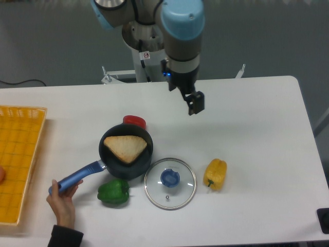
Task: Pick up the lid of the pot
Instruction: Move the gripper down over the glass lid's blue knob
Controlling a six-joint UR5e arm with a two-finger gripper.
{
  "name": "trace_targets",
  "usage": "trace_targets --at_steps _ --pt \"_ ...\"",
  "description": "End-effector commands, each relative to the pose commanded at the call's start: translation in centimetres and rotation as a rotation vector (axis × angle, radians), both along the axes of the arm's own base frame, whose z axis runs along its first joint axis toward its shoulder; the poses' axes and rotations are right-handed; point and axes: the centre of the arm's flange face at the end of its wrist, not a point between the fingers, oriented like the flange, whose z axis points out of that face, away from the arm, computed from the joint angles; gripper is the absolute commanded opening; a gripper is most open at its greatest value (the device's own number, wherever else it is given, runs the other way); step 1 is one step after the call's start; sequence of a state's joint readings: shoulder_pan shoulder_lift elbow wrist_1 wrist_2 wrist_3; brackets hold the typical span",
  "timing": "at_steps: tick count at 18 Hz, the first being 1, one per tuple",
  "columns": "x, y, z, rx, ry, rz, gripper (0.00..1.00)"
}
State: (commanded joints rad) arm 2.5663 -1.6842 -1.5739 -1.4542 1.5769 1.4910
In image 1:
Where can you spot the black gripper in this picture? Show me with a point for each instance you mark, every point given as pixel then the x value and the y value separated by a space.
pixel 182 76

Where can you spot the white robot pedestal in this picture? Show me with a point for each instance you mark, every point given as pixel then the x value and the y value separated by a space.
pixel 147 48

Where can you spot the yellow bell pepper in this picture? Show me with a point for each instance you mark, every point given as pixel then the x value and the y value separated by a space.
pixel 215 174

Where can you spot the yellow woven basket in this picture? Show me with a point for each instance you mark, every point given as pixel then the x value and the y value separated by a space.
pixel 21 129

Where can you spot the white metal frame bracket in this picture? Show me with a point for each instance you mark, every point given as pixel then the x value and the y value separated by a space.
pixel 118 76

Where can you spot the black sleeved forearm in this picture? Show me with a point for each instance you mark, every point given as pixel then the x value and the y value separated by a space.
pixel 65 237

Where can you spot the person's hand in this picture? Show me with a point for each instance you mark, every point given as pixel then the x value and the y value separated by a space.
pixel 62 204

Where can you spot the glass pot lid blue knob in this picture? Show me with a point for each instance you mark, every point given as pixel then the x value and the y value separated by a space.
pixel 170 184

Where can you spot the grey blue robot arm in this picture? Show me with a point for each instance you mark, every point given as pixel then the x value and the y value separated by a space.
pixel 165 39

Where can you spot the red bell pepper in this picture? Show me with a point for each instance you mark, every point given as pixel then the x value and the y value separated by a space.
pixel 135 120

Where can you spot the black saucepan blue handle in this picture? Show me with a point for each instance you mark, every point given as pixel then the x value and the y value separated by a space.
pixel 109 162

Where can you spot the black device at table edge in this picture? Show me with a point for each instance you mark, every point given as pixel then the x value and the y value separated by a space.
pixel 323 217

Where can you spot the triangular toasted bread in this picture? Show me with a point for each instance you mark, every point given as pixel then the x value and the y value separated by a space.
pixel 126 148

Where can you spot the green bell pepper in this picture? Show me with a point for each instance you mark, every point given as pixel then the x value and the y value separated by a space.
pixel 114 192

